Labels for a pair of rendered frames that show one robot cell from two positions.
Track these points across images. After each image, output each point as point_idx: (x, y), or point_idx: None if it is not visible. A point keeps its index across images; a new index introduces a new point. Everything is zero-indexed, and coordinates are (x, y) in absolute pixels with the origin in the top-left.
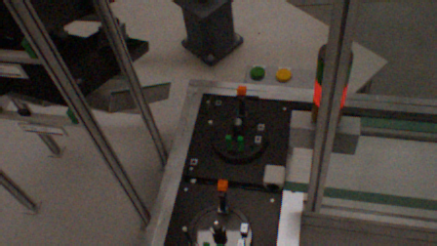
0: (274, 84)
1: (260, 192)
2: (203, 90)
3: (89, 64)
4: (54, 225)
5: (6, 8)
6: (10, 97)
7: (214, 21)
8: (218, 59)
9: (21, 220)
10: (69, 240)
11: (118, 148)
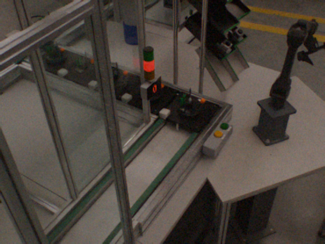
0: (215, 130)
1: (161, 108)
2: (223, 107)
3: (195, 27)
4: (189, 72)
5: None
6: None
7: (261, 112)
8: (255, 131)
9: (196, 65)
10: (180, 75)
11: (216, 91)
